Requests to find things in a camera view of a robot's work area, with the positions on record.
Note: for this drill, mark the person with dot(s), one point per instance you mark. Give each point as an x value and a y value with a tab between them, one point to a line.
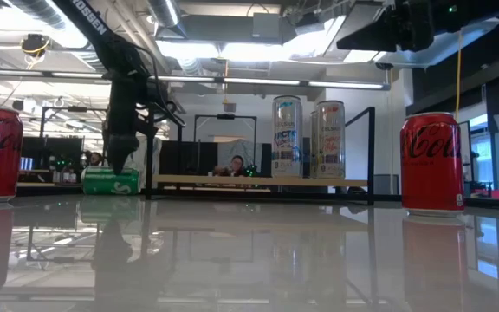
236	164
95	159

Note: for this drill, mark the black ceiling camera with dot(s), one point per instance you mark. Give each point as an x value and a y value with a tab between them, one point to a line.
35	44

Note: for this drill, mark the grey cloth cover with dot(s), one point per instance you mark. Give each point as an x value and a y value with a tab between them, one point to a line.
249	149
154	160

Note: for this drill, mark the long ceiling light bar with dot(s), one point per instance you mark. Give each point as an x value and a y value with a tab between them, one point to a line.
345	85

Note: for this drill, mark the silver corrugated duct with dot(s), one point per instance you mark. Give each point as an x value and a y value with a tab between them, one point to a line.
87	58

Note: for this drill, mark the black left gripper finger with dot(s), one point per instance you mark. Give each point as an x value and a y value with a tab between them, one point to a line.
121	149

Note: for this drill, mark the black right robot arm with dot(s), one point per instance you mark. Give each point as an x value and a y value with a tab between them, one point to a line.
470	13

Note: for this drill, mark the Celsius can blue print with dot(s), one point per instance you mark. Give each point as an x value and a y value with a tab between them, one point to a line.
287	138

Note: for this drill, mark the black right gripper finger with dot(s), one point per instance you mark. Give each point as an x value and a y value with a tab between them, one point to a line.
371	41

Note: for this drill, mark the Celsius can orange print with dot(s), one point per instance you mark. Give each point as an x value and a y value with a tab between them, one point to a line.
331	143

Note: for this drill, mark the grey waste bin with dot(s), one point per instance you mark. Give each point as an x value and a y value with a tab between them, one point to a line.
386	184

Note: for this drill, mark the black background rig frame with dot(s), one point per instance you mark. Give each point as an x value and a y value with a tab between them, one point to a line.
76	109
225	116

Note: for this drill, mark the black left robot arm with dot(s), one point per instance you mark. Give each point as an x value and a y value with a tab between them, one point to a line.
102	39

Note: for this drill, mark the black metal shelf end frame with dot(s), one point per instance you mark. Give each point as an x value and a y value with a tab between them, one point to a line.
149	173

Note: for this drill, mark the green Sprite can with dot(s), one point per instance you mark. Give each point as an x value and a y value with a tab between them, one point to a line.
102	184

